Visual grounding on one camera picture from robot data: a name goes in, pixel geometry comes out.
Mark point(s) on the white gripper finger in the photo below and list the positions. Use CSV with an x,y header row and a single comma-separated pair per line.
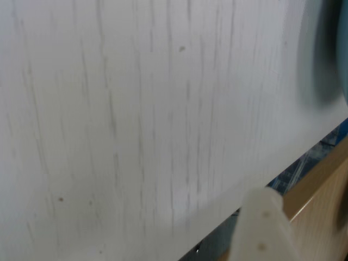
x,y
261,231

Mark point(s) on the blue round dish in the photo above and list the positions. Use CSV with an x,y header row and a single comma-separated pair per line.
x,y
343,40

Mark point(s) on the light wooden furniture panel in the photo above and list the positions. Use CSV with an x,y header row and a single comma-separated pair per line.
x,y
320,212

